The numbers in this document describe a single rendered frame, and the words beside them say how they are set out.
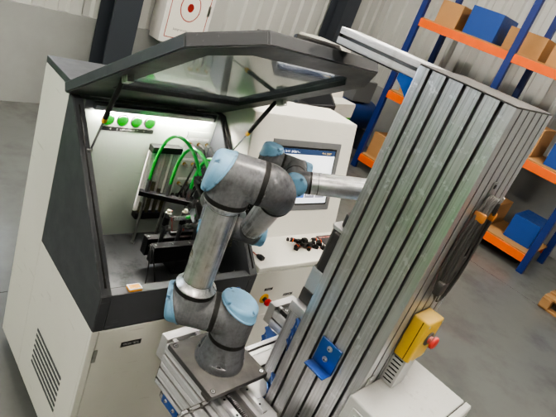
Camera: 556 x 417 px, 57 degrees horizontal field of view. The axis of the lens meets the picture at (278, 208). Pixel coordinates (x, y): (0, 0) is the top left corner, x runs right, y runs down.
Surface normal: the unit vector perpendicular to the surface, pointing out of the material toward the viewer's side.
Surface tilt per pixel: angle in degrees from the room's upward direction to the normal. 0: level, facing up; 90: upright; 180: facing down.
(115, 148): 90
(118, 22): 90
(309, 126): 76
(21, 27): 90
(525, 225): 90
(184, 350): 0
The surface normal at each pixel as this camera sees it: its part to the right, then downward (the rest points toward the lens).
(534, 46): -0.62, 0.11
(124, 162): 0.59, 0.52
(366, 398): 0.34, -0.85
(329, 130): 0.65, 0.30
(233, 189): 0.04, 0.46
